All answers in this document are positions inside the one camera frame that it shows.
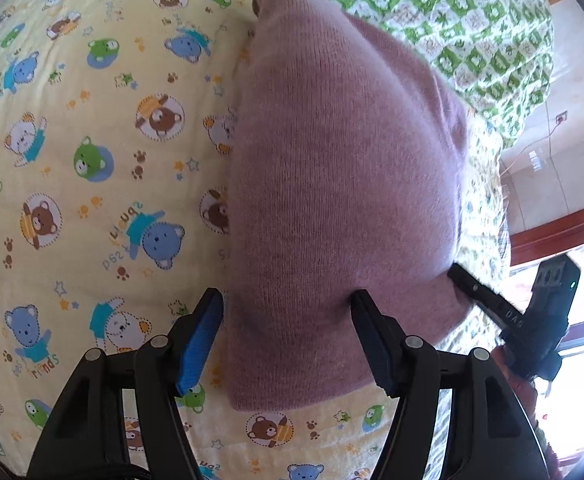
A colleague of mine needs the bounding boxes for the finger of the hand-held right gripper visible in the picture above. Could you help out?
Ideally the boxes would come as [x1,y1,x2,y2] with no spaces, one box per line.
[446,262,528,334]

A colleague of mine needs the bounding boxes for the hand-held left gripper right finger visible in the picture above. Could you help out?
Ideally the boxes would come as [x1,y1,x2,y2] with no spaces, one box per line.
[351,290,548,480]

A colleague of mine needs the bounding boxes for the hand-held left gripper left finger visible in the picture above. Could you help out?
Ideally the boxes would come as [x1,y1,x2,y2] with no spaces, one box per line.
[27,287,225,480]

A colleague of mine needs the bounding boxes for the purple knitted sweater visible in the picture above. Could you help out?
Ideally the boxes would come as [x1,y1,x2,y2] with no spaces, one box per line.
[224,0,473,413]

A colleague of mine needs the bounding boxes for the person's right forearm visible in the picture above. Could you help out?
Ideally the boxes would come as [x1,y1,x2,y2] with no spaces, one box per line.
[492,345,570,480]

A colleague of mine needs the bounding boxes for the yellow cartoon bear bedsheet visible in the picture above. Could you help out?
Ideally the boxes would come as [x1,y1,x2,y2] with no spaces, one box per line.
[0,0,512,480]

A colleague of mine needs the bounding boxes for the green checked quilt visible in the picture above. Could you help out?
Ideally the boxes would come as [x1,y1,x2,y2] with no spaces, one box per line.
[222,0,556,150]

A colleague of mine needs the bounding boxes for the wooden door frame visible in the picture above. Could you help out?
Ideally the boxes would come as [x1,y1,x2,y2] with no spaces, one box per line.
[510,197,584,266]

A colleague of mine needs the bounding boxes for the thin white cable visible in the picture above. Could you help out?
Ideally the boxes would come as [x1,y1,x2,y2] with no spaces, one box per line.
[500,121,562,173]

